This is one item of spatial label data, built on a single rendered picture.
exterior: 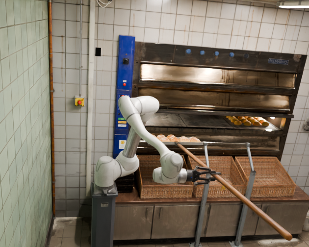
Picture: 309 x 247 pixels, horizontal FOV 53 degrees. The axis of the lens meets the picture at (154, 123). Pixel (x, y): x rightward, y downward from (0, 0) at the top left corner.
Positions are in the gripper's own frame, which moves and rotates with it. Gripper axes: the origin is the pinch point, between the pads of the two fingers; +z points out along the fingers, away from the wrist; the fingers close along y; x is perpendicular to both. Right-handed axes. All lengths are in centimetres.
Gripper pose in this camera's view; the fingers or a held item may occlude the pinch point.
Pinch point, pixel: (215, 175)
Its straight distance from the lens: 209.8
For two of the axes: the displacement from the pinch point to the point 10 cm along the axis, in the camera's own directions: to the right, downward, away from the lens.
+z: 9.8, 0.4, 1.9
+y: -0.7, 9.9, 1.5
